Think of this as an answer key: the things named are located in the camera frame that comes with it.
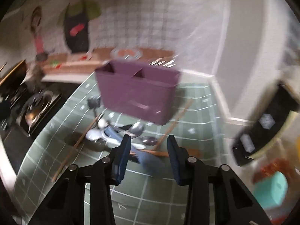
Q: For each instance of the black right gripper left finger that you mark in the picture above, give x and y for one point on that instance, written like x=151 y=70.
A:
x=106 y=172

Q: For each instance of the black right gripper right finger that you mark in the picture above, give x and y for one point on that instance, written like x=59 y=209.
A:
x=191 y=172

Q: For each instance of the wooden spoon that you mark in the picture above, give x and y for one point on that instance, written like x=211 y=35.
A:
x=159 y=153

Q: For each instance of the green cutting mat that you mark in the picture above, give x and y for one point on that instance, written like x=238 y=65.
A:
x=140 y=198

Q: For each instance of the metal spoon lower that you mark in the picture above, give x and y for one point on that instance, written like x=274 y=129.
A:
x=148 y=140

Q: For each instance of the metal spoon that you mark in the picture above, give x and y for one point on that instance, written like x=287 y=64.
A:
x=148 y=140
x=133 y=130

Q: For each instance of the wooden chopstick right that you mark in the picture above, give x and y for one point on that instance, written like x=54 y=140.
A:
x=174 y=123

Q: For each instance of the wooden chopstick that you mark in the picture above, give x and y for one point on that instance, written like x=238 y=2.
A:
x=174 y=123
x=74 y=148

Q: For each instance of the metal spoon upper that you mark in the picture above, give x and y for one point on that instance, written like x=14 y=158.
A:
x=133 y=130

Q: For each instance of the wooden chopstick left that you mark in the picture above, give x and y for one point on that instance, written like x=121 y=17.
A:
x=74 y=148

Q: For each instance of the teal box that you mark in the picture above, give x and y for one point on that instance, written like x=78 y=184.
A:
x=271 y=191

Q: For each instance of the purple plastic utensil holder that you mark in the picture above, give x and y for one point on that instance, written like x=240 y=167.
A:
x=138 y=89

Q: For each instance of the steel sink basin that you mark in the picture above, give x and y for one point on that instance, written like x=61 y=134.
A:
x=35 y=109

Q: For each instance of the wooden cutting board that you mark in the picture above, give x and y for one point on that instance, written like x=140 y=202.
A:
x=84 y=63

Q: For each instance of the black box with labels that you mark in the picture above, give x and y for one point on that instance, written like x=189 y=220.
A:
x=253 y=141

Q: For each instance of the black apron wall picture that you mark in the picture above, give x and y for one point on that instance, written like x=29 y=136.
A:
x=75 y=21

